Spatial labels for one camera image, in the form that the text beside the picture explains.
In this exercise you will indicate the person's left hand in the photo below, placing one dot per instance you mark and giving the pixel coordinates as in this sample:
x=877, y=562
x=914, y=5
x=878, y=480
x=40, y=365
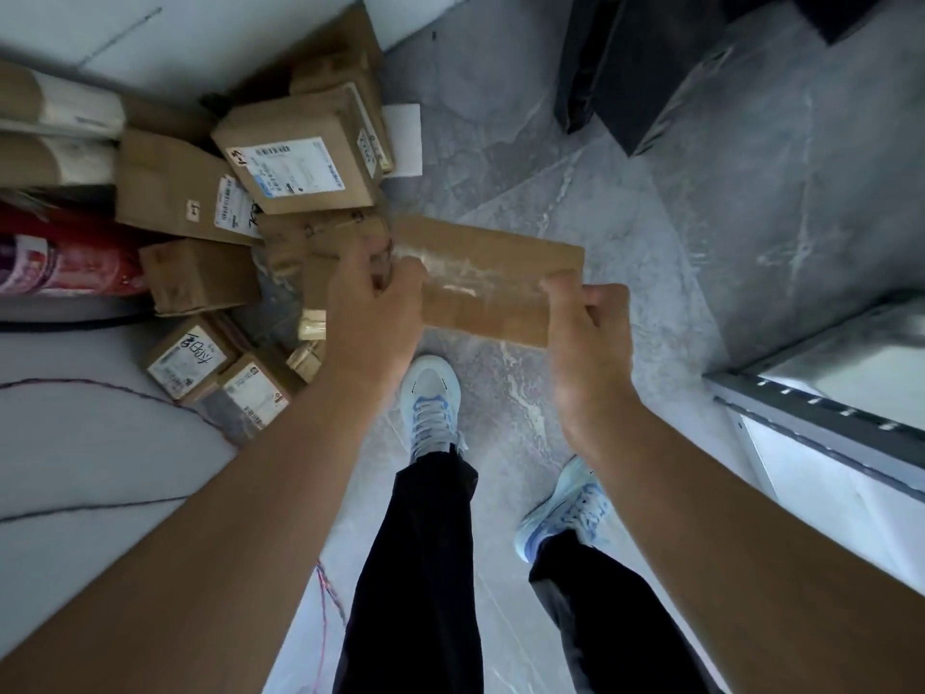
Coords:
x=372, y=325

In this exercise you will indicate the person's right hand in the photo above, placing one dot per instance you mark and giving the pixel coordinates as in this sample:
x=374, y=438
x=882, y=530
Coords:
x=589, y=368

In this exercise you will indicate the person's right thumb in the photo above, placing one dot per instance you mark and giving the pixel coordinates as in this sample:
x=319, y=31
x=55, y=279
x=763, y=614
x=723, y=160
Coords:
x=565, y=289

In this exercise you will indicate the person's left thumb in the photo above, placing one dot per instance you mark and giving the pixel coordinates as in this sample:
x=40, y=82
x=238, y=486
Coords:
x=409, y=278

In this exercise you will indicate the taped brown box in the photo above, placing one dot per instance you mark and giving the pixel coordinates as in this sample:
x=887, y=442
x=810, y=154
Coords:
x=491, y=281

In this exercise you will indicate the person's left forearm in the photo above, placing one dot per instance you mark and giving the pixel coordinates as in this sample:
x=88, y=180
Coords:
x=217, y=542

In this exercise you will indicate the person's right forearm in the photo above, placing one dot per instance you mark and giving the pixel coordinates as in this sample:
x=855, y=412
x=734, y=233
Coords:
x=744, y=570

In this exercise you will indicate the light blue left sneaker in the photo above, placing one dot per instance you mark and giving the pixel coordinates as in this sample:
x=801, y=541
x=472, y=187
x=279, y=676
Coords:
x=431, y=404

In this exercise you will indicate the light blue sneaker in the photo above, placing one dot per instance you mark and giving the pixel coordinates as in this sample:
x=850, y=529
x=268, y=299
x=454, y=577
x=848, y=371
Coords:
x=431, y=404
x=567, y=509

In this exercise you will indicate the white paper sheet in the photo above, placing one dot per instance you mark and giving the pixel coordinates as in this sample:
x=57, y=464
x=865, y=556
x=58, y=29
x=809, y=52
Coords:
x=402, y=139

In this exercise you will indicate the pile of cardboard parcels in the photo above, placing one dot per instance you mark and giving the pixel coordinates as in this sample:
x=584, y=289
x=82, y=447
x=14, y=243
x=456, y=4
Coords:
x=296, y=151

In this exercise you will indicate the light blue right sneaker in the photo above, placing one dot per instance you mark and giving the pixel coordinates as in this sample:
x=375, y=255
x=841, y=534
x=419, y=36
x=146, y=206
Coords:
x=567, y=509

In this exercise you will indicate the black cabinet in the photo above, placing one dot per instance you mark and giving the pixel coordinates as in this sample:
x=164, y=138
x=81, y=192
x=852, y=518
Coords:
x=643, y=57

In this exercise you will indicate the black trousers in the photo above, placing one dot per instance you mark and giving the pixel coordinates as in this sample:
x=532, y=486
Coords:
x=419, y=578

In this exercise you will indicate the grey metal shelf rack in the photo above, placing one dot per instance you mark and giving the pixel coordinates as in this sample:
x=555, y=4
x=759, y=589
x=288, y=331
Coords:
x=845, y=397

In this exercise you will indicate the red fire extinguisher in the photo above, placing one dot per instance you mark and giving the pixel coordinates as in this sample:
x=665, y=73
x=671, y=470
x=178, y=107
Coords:
x=69, y=256

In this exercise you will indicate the brown cardboard tube white label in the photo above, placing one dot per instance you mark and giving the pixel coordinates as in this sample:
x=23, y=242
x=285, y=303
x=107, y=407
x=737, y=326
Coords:
x=65, y=101
x=58, y=160

